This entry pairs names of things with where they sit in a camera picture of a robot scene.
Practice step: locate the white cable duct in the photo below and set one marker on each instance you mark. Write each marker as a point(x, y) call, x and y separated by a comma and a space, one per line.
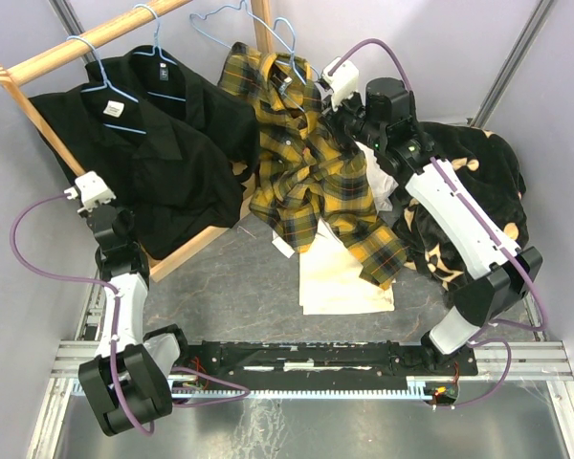
point(296, 391)

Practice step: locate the white shirt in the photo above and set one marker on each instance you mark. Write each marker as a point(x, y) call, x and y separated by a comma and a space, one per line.
point(382, 186)

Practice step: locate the black shirt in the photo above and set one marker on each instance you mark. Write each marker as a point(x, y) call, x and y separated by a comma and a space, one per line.
point(175, 179)
point(227, 120)

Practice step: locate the wooden clothes rack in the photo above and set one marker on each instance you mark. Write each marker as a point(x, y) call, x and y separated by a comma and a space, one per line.
point(13, 79)

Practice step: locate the rear black shirt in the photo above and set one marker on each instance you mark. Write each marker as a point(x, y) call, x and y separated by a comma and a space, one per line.
point(227, 120)

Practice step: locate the empty blue wire hanger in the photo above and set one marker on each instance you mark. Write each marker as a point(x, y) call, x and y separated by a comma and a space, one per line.
point(248, 22)

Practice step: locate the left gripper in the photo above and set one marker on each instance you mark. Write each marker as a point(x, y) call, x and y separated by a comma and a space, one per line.
point(129, 213)

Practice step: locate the cream folded cloth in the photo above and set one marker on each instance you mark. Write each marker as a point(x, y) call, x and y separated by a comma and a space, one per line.
point(330, 283)

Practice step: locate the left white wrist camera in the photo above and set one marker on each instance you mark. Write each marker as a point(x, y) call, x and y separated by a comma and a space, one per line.
point(91, 191)

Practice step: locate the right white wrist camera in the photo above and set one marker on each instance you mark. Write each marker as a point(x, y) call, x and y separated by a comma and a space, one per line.
point(339, 79)

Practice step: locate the blue hanger front shirt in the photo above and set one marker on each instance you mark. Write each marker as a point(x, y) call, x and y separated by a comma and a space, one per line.
point(115, 98)

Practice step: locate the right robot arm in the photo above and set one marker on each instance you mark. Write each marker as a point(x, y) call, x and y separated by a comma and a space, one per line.
point(463, 219)

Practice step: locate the blue hanger rear shirt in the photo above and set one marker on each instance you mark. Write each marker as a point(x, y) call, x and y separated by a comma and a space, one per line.
point(160, 48)

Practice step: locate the black floral blanket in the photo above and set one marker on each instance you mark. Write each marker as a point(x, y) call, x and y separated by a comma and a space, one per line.
point(489, 169)

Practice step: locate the yellow plaid shirt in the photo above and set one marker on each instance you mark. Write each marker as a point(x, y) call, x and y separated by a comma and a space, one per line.
point(304, 176)

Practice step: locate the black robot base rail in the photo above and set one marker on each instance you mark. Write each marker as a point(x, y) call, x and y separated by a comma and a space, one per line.
point(325, 365)

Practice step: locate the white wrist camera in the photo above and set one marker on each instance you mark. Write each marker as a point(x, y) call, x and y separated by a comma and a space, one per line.
point(339, 79)
point(91, 191)

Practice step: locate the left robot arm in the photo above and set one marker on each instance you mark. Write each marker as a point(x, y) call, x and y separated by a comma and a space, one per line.
point(125, 351)

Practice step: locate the blue hanger shirt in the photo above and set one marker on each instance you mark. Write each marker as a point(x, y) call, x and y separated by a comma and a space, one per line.
point(115, 98)
point(160, 48)

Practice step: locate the front black shirt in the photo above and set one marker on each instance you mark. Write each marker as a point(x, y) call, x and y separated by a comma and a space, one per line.
point(175, 179)

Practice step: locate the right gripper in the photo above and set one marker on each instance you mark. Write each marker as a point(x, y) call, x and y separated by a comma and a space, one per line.
point(338, 114)

